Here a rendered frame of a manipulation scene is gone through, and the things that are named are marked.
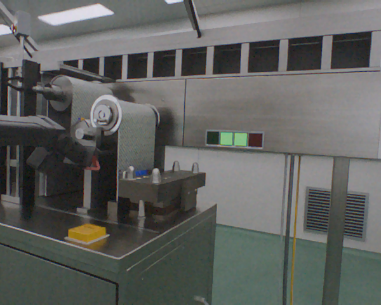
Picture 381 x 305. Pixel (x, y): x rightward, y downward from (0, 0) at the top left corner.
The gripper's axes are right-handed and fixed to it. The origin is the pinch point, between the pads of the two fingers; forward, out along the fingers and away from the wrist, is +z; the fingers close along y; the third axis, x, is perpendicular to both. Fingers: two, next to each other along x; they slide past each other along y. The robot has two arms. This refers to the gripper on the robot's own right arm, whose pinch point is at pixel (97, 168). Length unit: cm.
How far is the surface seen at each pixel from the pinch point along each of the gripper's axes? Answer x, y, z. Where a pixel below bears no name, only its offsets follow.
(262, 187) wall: 102, 5, 260
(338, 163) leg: 32, 74, 48
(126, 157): 10.0, 0.5, 11.2
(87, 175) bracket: -0.6, -9.5, 6.5
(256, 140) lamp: 31, 43, 30
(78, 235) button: -22.1, 10.1, -6.8
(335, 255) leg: 0, 75, 68
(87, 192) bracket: -6.1, -9.1, 9.8
